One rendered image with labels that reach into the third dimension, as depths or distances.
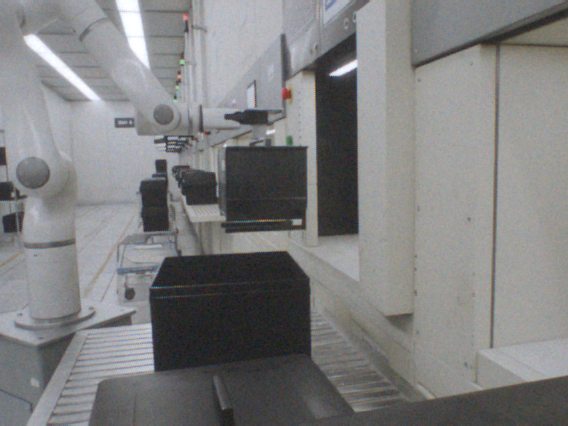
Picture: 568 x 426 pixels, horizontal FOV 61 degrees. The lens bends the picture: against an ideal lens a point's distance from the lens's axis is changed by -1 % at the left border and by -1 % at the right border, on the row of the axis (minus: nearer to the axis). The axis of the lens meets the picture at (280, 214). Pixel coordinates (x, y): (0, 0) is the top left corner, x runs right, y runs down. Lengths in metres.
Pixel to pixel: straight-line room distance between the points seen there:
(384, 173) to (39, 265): 0.84
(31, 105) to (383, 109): 0.82
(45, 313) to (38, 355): 0.14
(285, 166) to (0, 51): 0.70
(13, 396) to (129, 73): 0.80
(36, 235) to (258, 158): 0.56
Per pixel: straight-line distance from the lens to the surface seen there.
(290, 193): 1.21
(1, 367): 1.36
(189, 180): 3.89
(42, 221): 1.27
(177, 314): 0.84
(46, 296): 1.29
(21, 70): 1.30
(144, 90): 1.18
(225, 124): 1.24
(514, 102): 0.72
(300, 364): 0.68
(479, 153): 0.69
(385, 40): 0.83
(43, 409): 0.89
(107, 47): 1.27
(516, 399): 0.29
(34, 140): 1.23
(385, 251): 0.83
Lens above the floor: 1.14
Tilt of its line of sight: 6 degrees down
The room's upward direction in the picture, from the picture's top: 2 degrees counter-clockwise
